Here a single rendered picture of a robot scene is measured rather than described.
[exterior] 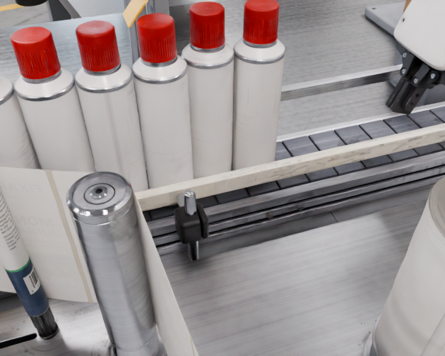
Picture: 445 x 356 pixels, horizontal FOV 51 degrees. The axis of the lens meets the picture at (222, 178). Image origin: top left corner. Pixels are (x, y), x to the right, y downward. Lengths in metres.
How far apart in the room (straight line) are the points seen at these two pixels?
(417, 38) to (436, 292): 0.36
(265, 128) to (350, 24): 0.62
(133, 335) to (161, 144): 0.19
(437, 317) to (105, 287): 0.21
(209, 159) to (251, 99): 0.08
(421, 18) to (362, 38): 0.44
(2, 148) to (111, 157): 0.10
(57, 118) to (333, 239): 0.30
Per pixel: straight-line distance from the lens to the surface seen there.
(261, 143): 0.52
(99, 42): 0.42
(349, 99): 0.82
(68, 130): 0.45
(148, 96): 0.45
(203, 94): 0.47
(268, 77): 0.47
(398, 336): 0.36
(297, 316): 0.45
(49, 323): 0.44
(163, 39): 0.43
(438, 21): 0.59
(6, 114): 0.45
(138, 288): 0.33
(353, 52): 0.97
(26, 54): 0.43
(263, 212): 0.55
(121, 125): 0.45
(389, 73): 0.64
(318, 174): 0.58
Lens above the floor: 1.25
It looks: 42 degrees down
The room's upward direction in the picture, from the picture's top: straight up
